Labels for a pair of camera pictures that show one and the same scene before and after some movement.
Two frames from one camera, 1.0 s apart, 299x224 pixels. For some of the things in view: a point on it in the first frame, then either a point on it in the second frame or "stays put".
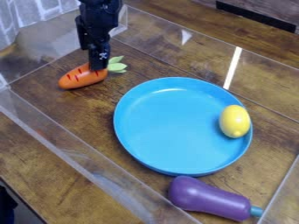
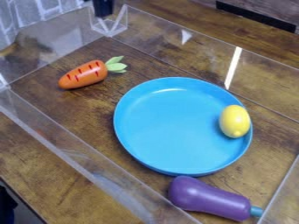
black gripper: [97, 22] to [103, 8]
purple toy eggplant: [193, 195] stays put
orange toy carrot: [82, 76] stays put
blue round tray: [166, 128] stays put
